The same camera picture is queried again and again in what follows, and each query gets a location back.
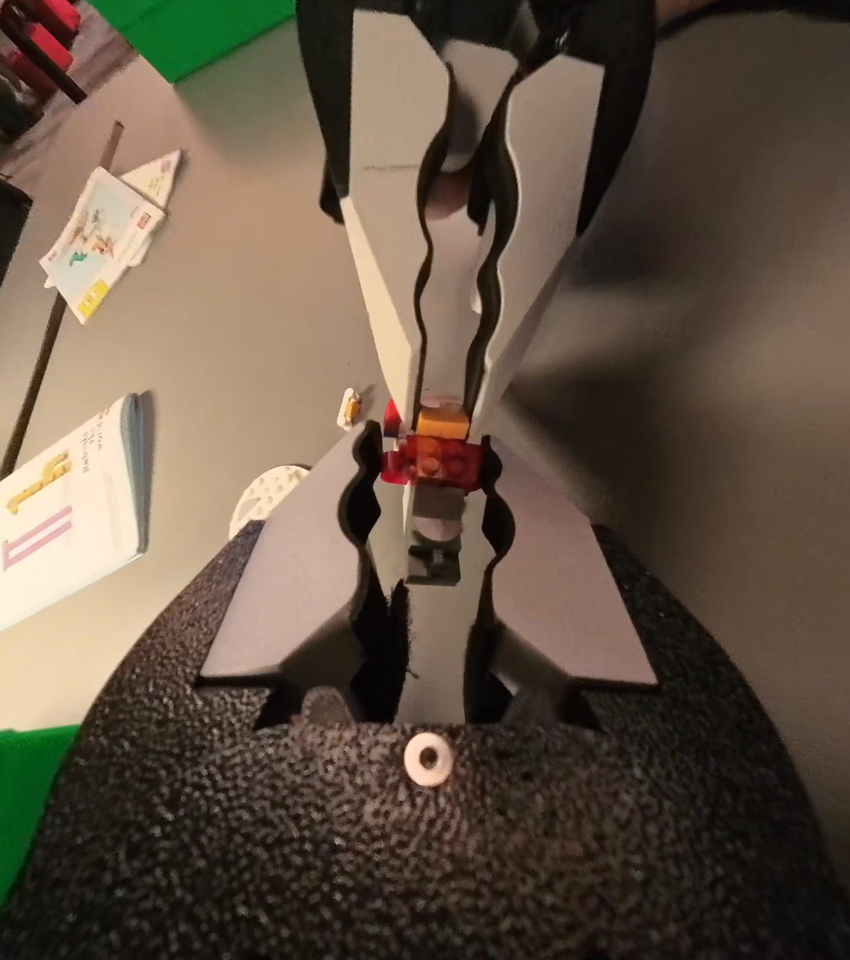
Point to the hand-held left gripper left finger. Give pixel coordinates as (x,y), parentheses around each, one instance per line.
(282,600)

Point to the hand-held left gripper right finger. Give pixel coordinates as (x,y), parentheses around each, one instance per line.
(575,600)

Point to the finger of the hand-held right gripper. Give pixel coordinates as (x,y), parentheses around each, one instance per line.
(545,187)
(387,187)

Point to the white round studded plate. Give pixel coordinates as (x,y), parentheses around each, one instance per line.
(267,495)

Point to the colourful brick assembly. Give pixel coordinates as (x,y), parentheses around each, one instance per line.
(436,465)

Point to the small multicoloured brick piece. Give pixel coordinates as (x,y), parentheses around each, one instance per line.
(350,406)

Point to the person's right hand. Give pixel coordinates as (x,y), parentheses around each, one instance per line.
(449,196)

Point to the small instruction leaflet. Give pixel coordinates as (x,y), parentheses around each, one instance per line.
(159,172)

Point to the thick instruction booklet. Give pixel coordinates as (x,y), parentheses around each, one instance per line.
(57,525)

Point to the large instruction leaflet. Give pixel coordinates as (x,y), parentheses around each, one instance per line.
(95,240)

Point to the red stacked boxes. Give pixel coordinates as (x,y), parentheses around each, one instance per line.
(57,11)

